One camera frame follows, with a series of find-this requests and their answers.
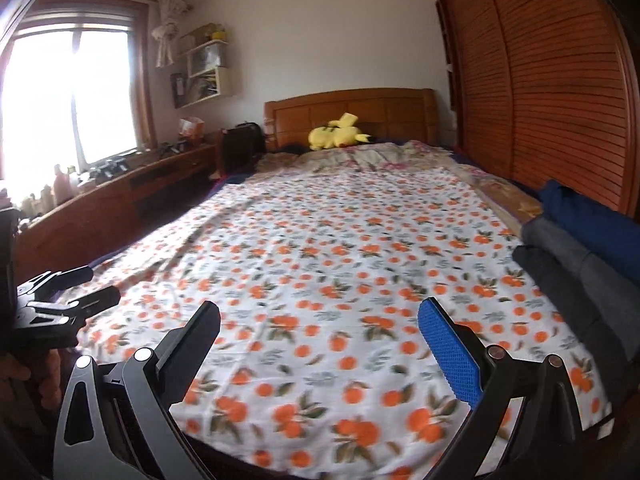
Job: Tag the wooden desk cabinet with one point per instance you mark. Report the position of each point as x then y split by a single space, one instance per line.
115 214

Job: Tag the orange print bed sheet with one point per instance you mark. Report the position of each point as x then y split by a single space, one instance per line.
319 369

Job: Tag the white wall shelf unit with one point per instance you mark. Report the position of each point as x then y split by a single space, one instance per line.
202 68

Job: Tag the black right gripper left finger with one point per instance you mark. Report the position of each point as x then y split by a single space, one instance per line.
115 422

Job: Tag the folded dark grey clothes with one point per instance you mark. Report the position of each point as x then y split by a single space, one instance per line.
600 306

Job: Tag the bright window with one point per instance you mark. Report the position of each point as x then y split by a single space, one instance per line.
74 90

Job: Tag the dark chair by bed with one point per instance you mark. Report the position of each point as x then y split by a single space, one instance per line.
240 146

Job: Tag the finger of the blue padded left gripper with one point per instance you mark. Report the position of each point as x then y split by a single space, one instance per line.
82 307

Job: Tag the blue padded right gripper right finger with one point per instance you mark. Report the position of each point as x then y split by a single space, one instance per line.
545 440

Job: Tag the orange bag on desk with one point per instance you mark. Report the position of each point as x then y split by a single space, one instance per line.
191 128

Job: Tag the wooden louvered wardrobe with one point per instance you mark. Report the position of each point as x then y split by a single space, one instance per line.
547 90

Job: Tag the navy blue suit jacket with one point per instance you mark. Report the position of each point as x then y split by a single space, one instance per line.
610 235

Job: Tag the yellow Pikachu plush toy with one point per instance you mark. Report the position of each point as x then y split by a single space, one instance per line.
340 133

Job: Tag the person's left hand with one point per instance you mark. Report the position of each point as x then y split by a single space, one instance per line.
45 371

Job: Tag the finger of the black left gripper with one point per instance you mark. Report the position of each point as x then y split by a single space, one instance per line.
50 283

